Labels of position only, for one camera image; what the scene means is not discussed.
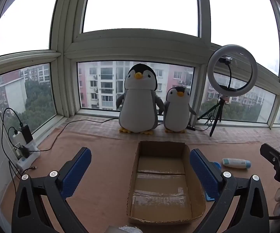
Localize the small plush penguin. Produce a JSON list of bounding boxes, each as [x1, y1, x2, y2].
[[158, 86, 196, 133]]

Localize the black power adapter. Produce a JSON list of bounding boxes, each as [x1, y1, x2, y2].
[[20, 124, 33, 144]]

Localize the large plush penguin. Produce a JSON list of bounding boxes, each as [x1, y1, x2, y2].
[[116, 63, 165, 135]]

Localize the open cardboard box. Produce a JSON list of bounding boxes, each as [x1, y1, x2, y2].
[[127, 141, 206, 225]]

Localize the black tripod stand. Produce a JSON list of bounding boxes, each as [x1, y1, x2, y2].
[[197, 95, 229, 137]]

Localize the black inline remote control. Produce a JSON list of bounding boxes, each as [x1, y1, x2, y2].
[[186, 125, 196, 131]]

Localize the white ring light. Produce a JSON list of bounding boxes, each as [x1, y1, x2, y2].
[[206, 44, 259, 97]]

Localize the black cable on floor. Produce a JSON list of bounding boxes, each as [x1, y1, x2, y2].
[[1, 107, 121, 173]]

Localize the white lotion bottle blue cap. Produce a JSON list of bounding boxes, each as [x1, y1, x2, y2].
[[222, 158, 251, 169]]

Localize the white power strip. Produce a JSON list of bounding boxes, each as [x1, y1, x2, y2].
[[11, 130, 40, 173]]

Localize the pink floor blanket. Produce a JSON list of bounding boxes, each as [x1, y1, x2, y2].
[[2, 122, 280, 232]]

